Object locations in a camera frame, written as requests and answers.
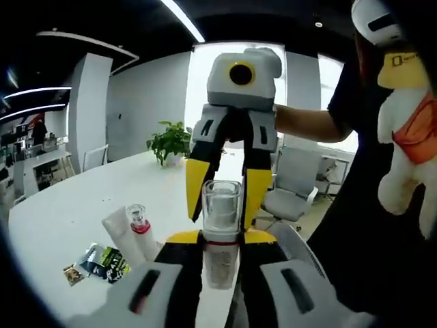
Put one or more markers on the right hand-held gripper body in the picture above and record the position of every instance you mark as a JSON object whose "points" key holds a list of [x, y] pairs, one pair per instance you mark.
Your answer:
{"points": [[225, 92]]}

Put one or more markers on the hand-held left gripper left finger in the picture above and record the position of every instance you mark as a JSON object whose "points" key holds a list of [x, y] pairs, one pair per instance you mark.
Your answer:
{"points": [[164, 273]]}

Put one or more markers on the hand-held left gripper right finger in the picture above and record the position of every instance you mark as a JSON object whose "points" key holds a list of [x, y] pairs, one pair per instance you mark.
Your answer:
{"points": [[259, 273]]}

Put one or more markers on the large red-collared skincare bottle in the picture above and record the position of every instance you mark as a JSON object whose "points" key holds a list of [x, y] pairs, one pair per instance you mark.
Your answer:
{"points": [[143, 239]]}

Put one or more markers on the small white skincare bottle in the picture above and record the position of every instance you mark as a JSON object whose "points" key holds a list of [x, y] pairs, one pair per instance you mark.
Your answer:
{"points": [[222, 246]]}

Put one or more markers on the green black skincare sachet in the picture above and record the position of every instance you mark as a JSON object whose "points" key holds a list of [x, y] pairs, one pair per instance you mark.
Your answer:
{"points": [[112, 266]]}

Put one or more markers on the white skincare tube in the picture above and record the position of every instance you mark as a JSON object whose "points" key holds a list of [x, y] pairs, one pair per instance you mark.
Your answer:
{"points": [[117, 235]]}

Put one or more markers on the small white skincare sachet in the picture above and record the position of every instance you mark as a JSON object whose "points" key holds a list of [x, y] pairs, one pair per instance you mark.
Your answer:
{"points": [[89, 258]]}

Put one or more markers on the gold skincare sachet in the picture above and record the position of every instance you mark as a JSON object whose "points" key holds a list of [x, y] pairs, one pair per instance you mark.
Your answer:
{"points": [[73, 275]]}

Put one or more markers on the grey office chair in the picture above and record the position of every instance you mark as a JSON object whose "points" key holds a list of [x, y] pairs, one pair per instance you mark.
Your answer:
{"points": [[293, 184]]}

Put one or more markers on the potted green plant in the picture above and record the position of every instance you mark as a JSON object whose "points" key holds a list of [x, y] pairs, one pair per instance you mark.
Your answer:
{"points": [[169, 140]]}

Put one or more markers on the ceiling light strip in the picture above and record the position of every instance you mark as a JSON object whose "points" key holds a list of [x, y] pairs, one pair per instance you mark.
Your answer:
{"points": [[184, 20]]}

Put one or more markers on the person in black shirt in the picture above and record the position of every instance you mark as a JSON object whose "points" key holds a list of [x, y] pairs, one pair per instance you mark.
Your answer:
{"points": [[358, 205]]}

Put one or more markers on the white framed chair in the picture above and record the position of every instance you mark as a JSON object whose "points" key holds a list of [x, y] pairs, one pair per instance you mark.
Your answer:
{"points": [[95, 157]]}

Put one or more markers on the white plush toy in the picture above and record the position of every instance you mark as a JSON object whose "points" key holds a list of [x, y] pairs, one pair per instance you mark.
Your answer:
{"points": [[406, 136]]}

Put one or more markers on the white worn device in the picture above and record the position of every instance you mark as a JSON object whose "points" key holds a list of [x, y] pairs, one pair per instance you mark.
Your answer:
{"points": [[375, 20]]}

